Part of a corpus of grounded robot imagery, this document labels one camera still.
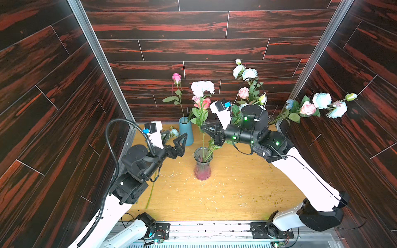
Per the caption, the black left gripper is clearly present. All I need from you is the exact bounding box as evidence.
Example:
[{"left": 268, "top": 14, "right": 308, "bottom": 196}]
[{"left": 140, "top": 130, "right": 185, "bottom": 181}]

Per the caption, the teal ceramic vase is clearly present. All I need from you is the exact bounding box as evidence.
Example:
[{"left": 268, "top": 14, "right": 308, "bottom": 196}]
[{"left": 179, "top": 117, "right": 194, "bottom": 146}]

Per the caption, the blue pink glass vase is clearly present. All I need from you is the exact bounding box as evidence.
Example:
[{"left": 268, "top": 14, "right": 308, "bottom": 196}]
[{"left": 193, "top": 147, "right": 214, "bottom": 181}]

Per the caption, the pink carnation flower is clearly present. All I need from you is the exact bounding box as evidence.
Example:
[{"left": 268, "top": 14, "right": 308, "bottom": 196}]
[{"left": 192, "top": 96, "right": 204, "bottom": 109}]

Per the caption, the small blue flower sprig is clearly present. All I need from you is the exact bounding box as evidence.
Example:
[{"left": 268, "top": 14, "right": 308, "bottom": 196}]
[{"left": 143, "top": 130, "right": 173, "bottom": 209}]

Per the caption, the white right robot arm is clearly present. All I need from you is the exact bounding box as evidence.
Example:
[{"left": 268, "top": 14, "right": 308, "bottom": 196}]
[{"left": 201, "top": 122, "right": 349, "bottom": 237}]

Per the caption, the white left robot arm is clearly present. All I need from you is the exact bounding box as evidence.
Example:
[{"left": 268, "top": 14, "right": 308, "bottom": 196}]
[{"left": 70, "top": 132, "right": 188, "bottom": 248}]

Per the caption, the pink rose leafy stem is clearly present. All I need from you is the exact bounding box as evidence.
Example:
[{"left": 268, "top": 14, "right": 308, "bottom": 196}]
[{"left": 190, "top": 98, "right": 212, "bottom": 156}]

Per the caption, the tall white pink bouquet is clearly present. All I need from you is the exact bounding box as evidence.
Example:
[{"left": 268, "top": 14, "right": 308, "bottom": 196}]
[{"left": 232, "top": 58, "right": 267, "bottom": 108}]

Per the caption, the pink rose bud stem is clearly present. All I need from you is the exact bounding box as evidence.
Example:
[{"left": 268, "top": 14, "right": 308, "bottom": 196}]
[{"left": 162, "top": 73, "right": 186, "bottom": 117}]

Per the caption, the blue pink flower spray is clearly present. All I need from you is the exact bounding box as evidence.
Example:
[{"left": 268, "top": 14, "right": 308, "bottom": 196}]
[{"left": 269, "top": 93, "right": 358, "bottom": 125}]

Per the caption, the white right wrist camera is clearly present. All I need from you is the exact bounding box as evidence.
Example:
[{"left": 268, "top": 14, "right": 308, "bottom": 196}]
[{"left": 210, "top": 99, "right": 232, "bottom": 130}]

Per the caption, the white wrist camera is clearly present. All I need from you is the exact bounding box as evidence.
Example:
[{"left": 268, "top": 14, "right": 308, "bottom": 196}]
[
  {"left": 210, "top": 99, "right": 232, "bottom": 130},
  {"left": 143, "top": 121, "right": 164, "bottom": 149}
]

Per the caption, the black coiled left cable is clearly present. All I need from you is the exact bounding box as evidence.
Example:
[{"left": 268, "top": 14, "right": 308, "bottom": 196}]
[{"left": 75, "top": 118, "right": 156, "bottom": 248}]

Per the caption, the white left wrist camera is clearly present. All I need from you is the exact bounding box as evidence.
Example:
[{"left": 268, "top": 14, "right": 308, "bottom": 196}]
[{"left": 143, "top": 121, "right": 164, "bottom": 149}]

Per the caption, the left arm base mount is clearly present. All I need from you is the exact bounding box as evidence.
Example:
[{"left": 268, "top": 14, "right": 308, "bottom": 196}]
[{"left": 136, "top": 213, "right": 171, "bottom": 241}]

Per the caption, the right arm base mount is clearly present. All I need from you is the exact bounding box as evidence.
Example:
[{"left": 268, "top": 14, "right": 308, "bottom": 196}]
[{"left": 250, "top": 222, "right": 294, "bottom": 240}]

